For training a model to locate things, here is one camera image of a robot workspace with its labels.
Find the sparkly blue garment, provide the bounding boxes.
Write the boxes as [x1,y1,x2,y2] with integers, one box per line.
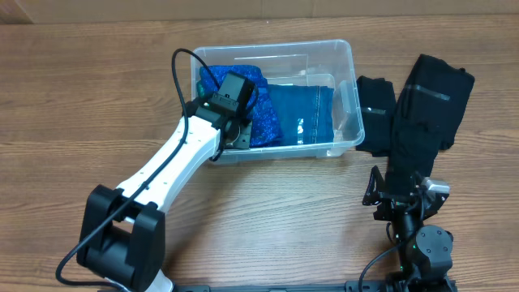
[209,65,283,148]

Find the blue denim jeans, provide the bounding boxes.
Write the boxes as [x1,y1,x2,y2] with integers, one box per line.
[268,85,334,146]

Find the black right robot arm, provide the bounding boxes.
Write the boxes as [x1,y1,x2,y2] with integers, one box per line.
[356,166,457,291]

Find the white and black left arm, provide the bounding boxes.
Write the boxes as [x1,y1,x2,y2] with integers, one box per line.
[76,72,257,291]

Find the large folded black garment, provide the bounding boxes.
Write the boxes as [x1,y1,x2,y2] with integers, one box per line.
[385,54,475,194]

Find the small folded black garment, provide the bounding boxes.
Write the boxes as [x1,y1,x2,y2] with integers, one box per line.
[356,75,397,157]

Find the clear plastic storage bin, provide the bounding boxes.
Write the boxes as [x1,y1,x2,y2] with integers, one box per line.
[195,39,365,164]

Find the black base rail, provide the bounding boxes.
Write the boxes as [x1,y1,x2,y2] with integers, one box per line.
[173,281,395,292]

